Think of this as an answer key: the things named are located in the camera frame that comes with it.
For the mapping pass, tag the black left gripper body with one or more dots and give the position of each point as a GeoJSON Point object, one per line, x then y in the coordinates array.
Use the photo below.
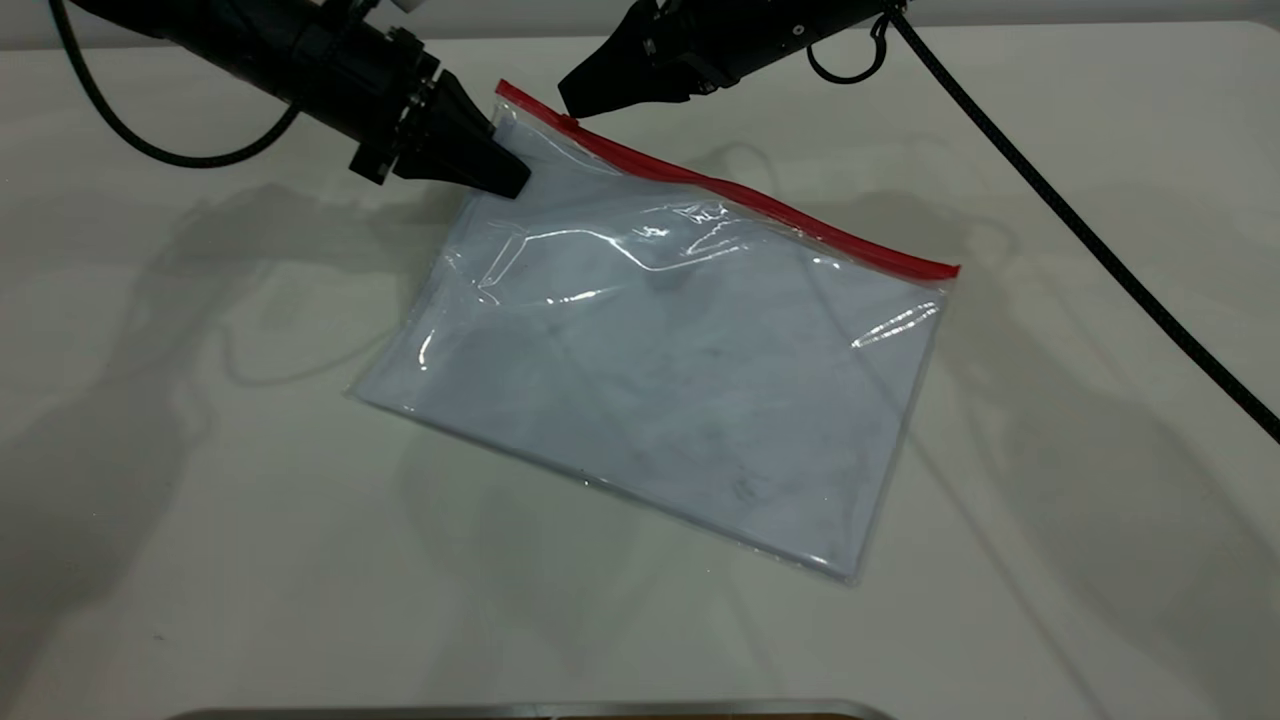
{"type": "Point", "coordinates": [370, 90]}

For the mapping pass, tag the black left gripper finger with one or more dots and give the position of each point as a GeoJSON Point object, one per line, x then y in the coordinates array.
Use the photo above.
{"type": "Point", "coordinates": [445, 160]}
{"type": "Point", "coordinates": [470, 125]}

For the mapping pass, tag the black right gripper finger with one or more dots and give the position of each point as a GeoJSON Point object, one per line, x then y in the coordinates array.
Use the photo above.
{"type": "Point", "coordinates": [640, 92]}
{"type": "Point", "coordinates": [625, 55]}

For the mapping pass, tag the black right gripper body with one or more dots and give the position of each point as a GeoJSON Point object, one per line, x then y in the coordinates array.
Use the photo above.
{"type": "Point", "coordinates": [760, 35]}

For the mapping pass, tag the clear plastic zip bag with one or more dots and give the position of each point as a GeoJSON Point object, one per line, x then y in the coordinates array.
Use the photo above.
{"type": "Point", "coordinates": [680, 380]}

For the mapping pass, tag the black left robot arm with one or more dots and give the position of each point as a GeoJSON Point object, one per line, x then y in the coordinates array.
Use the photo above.
{"type": "Point", "coordinates": [220, 30]}

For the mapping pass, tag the grey metal frame edge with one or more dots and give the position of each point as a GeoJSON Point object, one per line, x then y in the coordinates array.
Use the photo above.
{"type": "Point", "coordinates": [540, 711]}

